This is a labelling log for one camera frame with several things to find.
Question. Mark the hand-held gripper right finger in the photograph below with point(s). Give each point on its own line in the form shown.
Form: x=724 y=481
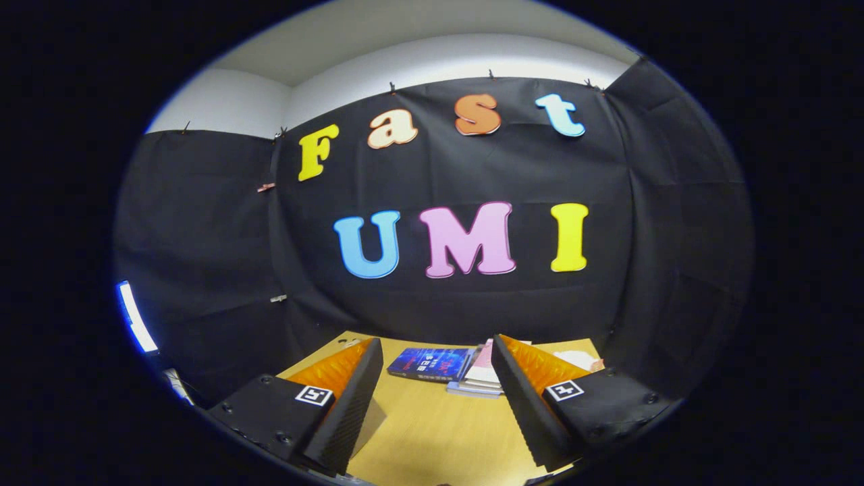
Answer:
x=523 y=412

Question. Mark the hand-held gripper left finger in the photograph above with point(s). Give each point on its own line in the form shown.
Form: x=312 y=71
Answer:
x=354 y=405

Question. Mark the grey book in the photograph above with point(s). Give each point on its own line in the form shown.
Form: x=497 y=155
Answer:
x=482 y=389

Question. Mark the light blue book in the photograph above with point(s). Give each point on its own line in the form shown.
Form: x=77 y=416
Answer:
x=469 y=393

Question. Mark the pink cover book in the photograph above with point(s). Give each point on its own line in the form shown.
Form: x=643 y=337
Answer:
x=484 y=368

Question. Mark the white plush toy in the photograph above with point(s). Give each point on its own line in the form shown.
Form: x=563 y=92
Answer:
x=577 y=359

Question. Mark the dark blue book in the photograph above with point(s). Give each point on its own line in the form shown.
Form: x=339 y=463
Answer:
x=428 y=363

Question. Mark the bright computer screen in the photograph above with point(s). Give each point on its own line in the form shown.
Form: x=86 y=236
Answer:
x=135 y=317

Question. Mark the black backdrop cloth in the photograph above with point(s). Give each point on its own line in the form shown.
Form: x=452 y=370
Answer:
x=439 y=169

